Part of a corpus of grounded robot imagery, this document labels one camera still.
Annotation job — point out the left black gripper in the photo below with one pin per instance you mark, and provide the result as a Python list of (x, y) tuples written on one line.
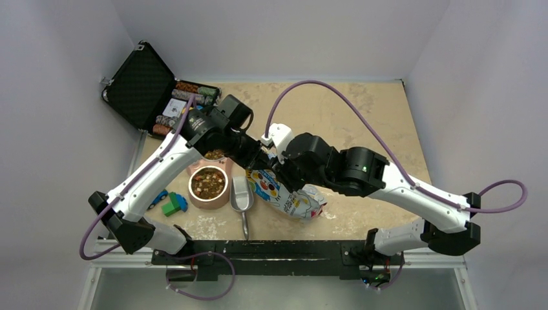
[(256, 157)]

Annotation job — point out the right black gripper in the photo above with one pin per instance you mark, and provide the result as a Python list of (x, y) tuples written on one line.
[(283, 169)]

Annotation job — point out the pet food bag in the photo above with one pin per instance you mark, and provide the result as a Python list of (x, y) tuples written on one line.
[(304, 204)]

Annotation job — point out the metal food scoop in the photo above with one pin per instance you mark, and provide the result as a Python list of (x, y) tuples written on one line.
[(241, 200)]

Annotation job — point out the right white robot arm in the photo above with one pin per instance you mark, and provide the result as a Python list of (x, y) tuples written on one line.
[(444, 224)]

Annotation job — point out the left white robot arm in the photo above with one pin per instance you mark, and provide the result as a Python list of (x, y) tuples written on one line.
[(198, 131)]

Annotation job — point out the pink double pet bowl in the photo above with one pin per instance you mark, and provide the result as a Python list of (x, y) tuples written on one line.
[(210, 180)]

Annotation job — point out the green blue toy block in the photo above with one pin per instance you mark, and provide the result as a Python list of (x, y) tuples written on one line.
[(175, 204)]

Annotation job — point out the orange blue toy car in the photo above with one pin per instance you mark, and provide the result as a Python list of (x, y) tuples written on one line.
[(158, 199)]

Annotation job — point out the black poker chip case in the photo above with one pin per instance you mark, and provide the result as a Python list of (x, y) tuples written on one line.
[(142, 87)]

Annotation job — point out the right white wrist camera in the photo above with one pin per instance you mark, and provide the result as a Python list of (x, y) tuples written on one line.
[(278, 136)]

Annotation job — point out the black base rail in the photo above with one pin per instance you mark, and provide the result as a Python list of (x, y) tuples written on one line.
[(344, 259)]

